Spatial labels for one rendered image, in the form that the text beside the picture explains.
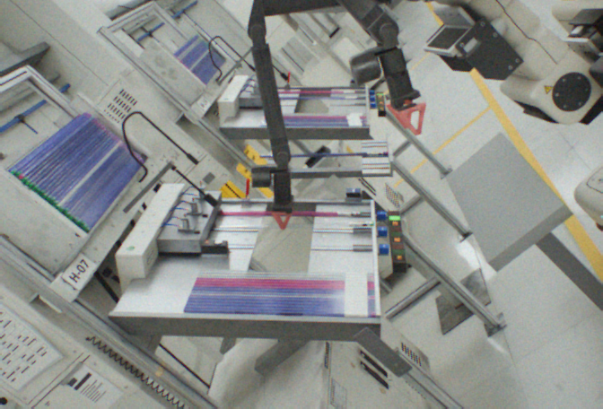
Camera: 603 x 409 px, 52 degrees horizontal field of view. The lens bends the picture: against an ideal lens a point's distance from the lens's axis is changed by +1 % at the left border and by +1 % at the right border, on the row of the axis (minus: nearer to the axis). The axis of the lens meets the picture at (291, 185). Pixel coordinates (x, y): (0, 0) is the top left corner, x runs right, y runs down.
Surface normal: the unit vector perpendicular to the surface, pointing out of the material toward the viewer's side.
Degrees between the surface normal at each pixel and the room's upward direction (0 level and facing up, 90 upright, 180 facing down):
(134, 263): 90
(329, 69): 90
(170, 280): 44
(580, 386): 0
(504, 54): 90
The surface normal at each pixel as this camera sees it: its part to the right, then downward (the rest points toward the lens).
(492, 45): 0.07, 0.26
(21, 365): -0.04, 0.48
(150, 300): -0.04, -0.91
